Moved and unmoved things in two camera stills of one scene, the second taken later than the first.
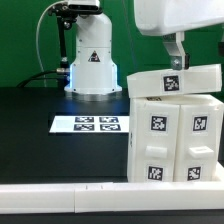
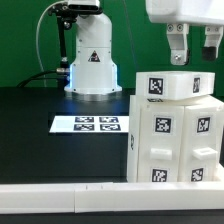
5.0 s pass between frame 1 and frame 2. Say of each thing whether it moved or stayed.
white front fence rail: stayed
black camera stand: stayed
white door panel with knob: moved
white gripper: moved
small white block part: moved
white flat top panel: stayed
